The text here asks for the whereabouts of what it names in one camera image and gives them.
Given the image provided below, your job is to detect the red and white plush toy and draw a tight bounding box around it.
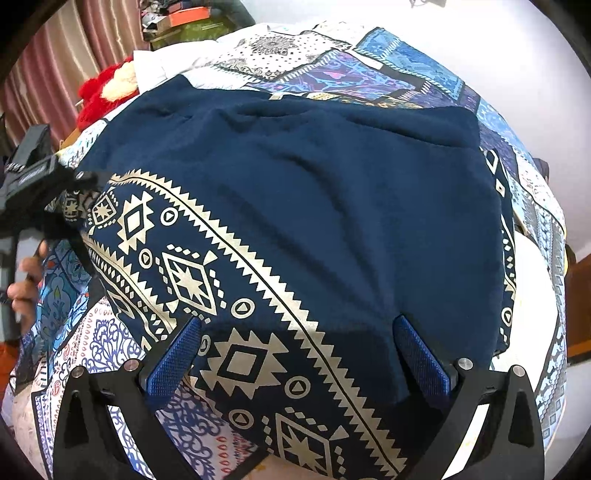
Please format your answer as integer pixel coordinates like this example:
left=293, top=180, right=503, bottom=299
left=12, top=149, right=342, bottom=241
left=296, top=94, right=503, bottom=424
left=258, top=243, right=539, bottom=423
left=76, top=58, right=139, bottom=132

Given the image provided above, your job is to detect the orange box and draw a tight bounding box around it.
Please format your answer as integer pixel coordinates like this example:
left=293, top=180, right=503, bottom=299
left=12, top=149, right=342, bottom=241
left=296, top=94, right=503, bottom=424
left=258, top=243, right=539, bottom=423
left=167, top=7, right=219, bottom=27

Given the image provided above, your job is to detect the striped maroon curtain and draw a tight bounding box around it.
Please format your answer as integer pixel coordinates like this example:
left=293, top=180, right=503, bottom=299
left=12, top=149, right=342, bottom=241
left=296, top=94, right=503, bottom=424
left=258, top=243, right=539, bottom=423
left=0, top=0, right=160, bottom=148

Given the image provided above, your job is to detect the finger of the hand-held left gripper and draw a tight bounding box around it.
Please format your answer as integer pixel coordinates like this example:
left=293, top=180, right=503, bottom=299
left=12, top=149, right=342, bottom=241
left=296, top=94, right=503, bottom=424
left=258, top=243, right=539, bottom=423
left=65, top=169, right=112, bottom=191
left=42, top=198, right=89, bottom=241

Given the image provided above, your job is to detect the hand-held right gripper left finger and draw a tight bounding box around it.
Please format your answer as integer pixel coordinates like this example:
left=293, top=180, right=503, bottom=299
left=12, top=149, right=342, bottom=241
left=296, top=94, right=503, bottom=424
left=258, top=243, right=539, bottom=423
left=52, top=318, right=205, bottom=480

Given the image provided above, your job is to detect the brown wooden furniture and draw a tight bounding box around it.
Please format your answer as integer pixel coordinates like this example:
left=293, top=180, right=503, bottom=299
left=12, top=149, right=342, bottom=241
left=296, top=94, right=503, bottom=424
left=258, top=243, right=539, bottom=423
left=564, top=244, right=591, bottom=365

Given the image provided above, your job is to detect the person's left hand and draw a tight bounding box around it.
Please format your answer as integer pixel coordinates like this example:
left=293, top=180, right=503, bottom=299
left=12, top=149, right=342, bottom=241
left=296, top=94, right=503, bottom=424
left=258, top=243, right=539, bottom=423
left=7, top=240, right=51, bottom=326

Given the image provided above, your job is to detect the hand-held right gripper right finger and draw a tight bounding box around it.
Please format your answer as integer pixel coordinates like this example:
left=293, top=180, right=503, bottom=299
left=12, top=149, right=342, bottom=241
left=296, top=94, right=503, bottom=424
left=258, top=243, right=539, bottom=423
left=392, top=315, right=546, bottom=480

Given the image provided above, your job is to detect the blue patchwork bedsheet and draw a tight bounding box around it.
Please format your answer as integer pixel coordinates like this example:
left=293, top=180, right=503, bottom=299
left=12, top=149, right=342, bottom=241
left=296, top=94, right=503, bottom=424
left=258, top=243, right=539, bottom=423
left=9, top=18, right=568, bottom=480

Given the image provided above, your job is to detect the navy garment with gold print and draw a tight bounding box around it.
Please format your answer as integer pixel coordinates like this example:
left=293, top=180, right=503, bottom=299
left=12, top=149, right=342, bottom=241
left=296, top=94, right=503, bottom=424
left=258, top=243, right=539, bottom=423
left=76, top=74, right=518, bottom=480

